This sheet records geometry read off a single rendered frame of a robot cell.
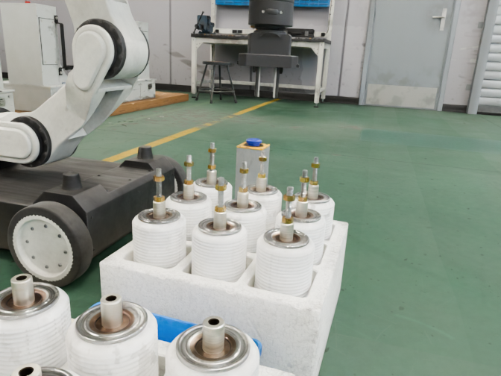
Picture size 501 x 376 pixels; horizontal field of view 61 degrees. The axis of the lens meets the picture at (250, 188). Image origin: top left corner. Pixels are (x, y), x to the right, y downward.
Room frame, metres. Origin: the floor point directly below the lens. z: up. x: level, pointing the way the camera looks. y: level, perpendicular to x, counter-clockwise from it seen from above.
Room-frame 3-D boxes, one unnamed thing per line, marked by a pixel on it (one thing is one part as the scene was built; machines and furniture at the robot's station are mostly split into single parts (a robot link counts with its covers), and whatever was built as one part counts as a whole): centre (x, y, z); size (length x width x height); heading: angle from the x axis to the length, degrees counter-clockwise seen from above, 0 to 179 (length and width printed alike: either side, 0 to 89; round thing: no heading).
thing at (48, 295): (0.43, 0.26, 0.25); 0.08 x 0.08 x 0.01
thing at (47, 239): (0.89, 0.45, 0.10); 0.20 x 0.05 x 0.20; 75
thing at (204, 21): (5.39, 0.64, 0.87); 0.41 x 0.17 x 0.25; 165
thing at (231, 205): (0.80, 0.01, 0.25); 0.08 x 0.08 x 0.01
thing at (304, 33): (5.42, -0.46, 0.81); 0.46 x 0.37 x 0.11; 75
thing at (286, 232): (0.65, -0.06, 0.26); 0.02 x 0.02 x 0.03
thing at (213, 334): (0.37, 0.03, 0.26); 0.02 x 0.02 x 0.03
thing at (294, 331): (0.80, 0.01, 0.09); 0.39 x 0.39 x 0.18; 72
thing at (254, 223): (0.80, 0.01, 0.16); 0.10 x 0.10 x 0.18
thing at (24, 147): (1.22, 0.65, 0.28); 0.21 x 0.20 x 0.13; 75
